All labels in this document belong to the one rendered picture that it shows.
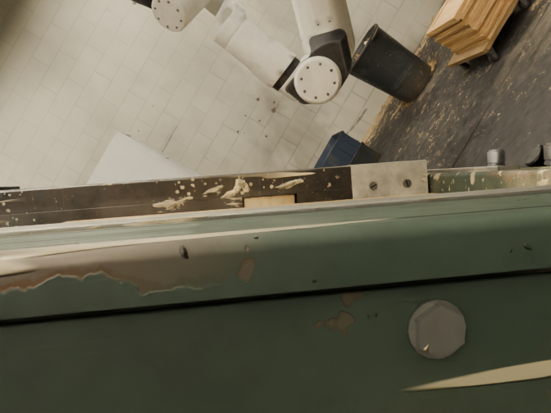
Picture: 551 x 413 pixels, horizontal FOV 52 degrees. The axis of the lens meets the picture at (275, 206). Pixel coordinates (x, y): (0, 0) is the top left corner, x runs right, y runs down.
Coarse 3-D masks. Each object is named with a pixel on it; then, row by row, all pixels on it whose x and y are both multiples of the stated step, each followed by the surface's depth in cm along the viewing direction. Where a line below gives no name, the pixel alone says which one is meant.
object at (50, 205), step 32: (0, 192) 83; (32, 192) 83; (64, 192) 84; (96, 192) 84; (128, 192) 85; (160, 192) 85; (192, 192) 86; (224, 192) 86; (256, 192) 87; (288, 192) 88; (320, 192) 88; (352, 192) 89; (384, 192) 89; (416, 192) 90; (0, 224) 83; (32, 224) 83
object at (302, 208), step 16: (464, 192) 44; (480, 192) 42; (496, 192) 41; (512, 192) 40; (528, 192) 40; (544, 192) 41; (256, 208) 42; (272, 208) 40; (288, 208) 39; (304, 208) 39; (320, 208) 39; (336, 208) 39; (352, 208) 39; (48, 224) 41; (64, 224) 40; (80, 224) 38; (96, 224) 37; (112, 224) 37; (128, 224) 37; (144, 224) 37; (160, 224) 38
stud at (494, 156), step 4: (500, 148) 80; (488, 152) 81; (492, 152) 80; (496, 152) 80; (500, 152) 80; (504, 152) 80; (488, 156) 81; (492, 156) 80; (496, 156) 80; (500, 156) 80; (504, 156) 80; (488, 160) 81; (492, 160) 80; (496, 160) 80; (500, 160) 80; (504, 160) 80; (488, 164) 82; (492, 164) 81; (496, 164) 80; (500, 164) 80; (504, 164) 80
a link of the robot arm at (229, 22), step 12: (216, 0) 97; (228, 0) 95; (240, 0) 95; (216, 12) 99; (228, 12) 97; (240, 12) 94; (228, 24) 93; (240, 24) 93; (216, 36) 94; (228, 36) 94
